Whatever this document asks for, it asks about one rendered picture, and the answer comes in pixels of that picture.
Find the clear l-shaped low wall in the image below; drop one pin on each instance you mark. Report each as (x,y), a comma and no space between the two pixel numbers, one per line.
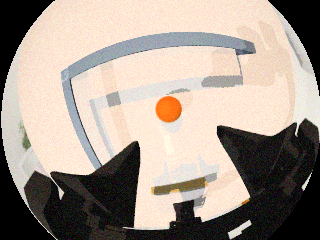
(84,99)

